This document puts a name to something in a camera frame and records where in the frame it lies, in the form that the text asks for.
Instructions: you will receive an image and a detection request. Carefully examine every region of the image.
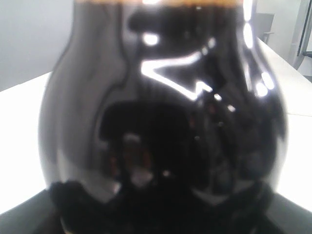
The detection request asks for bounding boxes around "grey chair in background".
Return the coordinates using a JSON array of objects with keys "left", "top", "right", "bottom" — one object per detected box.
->
[{"left": 254, "top": 13, "right": 275, "bottom": 44}]

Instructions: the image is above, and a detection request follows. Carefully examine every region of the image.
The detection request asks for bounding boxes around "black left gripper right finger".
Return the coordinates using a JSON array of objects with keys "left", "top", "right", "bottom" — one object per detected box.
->
[{"left": 263, "top": 191, "right": 312, "bottom": 234}]

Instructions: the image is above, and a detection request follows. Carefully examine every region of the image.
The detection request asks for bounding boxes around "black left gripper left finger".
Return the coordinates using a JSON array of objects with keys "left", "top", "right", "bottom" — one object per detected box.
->
[{"left": 0, "top": 190, "right": 63, "bottom": 234}]

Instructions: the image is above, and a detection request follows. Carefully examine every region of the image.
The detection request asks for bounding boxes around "dark soy sauce bottle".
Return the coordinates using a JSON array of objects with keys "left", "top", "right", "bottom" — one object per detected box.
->
[{"left": 39, "top": 0, "right": 287, "bottom": 234}]

